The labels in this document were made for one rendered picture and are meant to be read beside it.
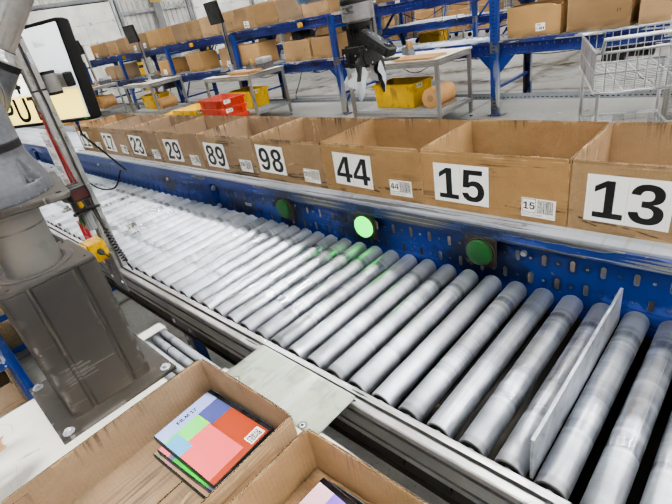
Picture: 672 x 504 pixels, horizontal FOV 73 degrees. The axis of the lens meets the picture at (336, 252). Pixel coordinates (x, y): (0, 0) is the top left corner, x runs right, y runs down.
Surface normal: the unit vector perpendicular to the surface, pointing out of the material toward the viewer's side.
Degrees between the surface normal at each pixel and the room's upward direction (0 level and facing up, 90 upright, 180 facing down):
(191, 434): 0
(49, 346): 90
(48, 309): 90
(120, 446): 89
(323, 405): 0
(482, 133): 90
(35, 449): 0
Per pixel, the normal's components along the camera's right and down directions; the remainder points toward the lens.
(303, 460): 0.73, 0.20
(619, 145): -0.66, 0.46
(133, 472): -0.18, -0.87
